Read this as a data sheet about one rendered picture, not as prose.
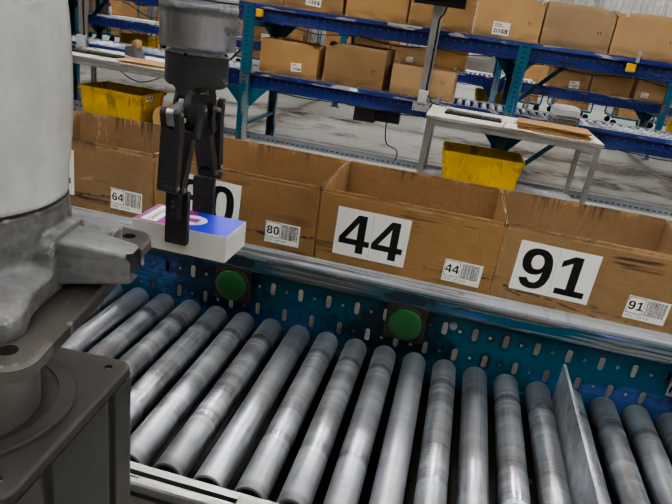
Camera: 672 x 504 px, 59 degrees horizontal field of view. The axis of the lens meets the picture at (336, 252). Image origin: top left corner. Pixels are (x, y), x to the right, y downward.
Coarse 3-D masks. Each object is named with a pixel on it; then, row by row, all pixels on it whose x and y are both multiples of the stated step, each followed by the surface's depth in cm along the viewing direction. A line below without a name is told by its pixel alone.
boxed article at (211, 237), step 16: (160, 208) 80; (144, 224) 76; (160, 224) 75; (192, 224) 76; (208, 224) 77; (224, 224) 78; (240, 224) 79; (160, 240) 76; (192, 240) 75; (208, 240) 74; (224, 240) 74; (240, 240) 79; (208, 256) 75; (224, 256) 75
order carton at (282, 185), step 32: (192, 160) 151; (224, 160) 159; (256, 160) 158; (288, 160) 156; (320, 160) 153; (160, 192) 135; (256, 192) 129; (288, 192) 128; (320, 192) 126; (256, 224) 132; (288, 224) 130
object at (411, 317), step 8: (400, 312) 123; (408, 312) 123; (392, 320) 124; (400, 320) 123; (408, 320) 123; (416, 320) 123; (392, 328) 124; (400, 328) 124; (408, 328) 123; (416, 328) 123; (400, 336) 125; (408, 336) 124
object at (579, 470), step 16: (560, 384) 117; (560, 400) 115; (560, 416) 112; (576, 416) 102; (560, 432) 110; (576, 432) 100; (576, 448) 98; (576, 464) 97; (576, 480) 95; (592, 480) 88; (576, 496) 93; (592, 496) 86
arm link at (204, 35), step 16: (160, 0) 66; (176, 0) 64; (192, 0) 64; (160, 16) 67; (176, 16) 65; (192, 16) 65; (208, 16) 65; (224, 16) 66; (160, 32) 67; (176, 32) 65; (192, 32) 65; (208, 32) 66; (224, 32) 67; (176, 48) 68; (192, 48) 66; (208, 48) 66; (224, 48) 68
